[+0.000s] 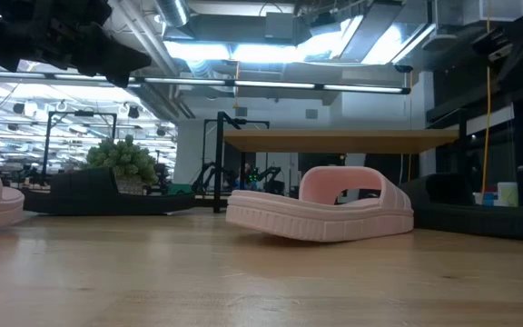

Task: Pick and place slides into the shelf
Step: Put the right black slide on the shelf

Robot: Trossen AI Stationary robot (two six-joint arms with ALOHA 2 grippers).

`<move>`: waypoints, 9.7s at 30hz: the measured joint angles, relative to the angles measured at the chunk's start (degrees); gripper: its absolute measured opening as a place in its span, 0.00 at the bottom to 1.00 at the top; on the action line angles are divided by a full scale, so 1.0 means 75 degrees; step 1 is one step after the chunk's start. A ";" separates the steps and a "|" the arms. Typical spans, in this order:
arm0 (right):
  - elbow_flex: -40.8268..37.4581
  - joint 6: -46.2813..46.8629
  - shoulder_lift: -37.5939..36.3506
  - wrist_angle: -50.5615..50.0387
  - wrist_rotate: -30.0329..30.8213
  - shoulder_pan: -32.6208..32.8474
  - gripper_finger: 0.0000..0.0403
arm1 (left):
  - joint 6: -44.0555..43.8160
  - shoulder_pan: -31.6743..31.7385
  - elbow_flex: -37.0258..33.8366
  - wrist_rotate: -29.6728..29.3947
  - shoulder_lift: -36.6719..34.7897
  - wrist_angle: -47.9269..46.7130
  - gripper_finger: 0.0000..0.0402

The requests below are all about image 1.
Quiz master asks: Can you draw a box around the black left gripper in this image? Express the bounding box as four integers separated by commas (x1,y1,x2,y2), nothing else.
0,0,153,89

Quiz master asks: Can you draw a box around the long ceiling light bar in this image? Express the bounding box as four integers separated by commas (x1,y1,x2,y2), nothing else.
0,70,412,95

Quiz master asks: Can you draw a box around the pale green spiky potted plant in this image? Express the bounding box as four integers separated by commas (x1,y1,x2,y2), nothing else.
83,134,158,197

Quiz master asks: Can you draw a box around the green background box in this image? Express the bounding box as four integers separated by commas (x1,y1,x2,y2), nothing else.
166,183,195,197

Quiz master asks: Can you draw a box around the white and green box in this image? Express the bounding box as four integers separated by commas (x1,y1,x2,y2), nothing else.
497,181,519,208

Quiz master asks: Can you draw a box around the silver ventilation duct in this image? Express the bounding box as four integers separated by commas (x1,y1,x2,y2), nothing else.
153,0,191,28

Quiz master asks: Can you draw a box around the black background rig frame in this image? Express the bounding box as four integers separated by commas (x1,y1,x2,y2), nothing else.
41,110,119,183

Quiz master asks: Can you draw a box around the yellow cable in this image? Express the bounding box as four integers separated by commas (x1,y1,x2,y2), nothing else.
479,0,493,205

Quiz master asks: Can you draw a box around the wooden shelf with black frame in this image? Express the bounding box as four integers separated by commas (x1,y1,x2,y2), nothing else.
212,111,469,223

